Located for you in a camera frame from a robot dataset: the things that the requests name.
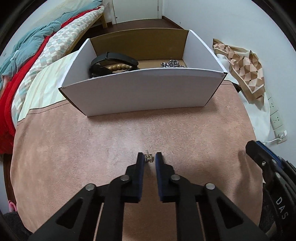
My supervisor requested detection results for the pink slipper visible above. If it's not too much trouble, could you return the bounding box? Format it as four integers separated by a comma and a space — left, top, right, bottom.
8, 200, 17, 212

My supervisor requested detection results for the white cardboard box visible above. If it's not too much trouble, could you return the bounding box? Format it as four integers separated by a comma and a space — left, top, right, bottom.
59, 28, 227, 116

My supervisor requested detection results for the red bed cover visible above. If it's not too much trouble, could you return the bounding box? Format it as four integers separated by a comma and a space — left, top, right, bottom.
1, 6, 104, 154

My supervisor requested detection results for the checkered quilt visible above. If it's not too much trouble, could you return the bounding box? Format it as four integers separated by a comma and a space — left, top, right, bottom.
8, 5, 104, 130

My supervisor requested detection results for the small stud earring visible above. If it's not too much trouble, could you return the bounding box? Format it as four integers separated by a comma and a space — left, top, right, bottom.
144, 151, 154, 163

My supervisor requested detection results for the white charger with cable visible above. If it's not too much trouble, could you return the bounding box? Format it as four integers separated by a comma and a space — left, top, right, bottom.
263, 131, 287, 144

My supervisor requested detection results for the white power strip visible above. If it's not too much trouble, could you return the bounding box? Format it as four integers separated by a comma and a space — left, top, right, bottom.
266, 92, 287, 134

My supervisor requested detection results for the wooden bead bracelet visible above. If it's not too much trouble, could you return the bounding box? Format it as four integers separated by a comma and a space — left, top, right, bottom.
104, 63, 133, 73

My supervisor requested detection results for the white door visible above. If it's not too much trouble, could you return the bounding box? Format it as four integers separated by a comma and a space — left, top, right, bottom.
109, 0, 163, 24

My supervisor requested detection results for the teal blanket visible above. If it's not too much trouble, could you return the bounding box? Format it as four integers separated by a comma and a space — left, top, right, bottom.
1, 1, 102, 86

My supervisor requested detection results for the beige patterned scarf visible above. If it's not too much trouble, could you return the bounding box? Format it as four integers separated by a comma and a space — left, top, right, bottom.
213, 39, 265, 103

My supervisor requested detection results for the black smart watch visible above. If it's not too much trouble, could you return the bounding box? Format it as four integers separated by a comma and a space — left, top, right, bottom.
89, 52, 139, 77

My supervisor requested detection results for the thick silver chain bracelet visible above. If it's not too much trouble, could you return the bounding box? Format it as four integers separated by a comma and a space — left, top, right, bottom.
160, 59, 187, 68

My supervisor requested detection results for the black fuzzy garment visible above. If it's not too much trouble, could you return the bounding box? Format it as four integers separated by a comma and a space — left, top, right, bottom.
1, 211, 32, 240

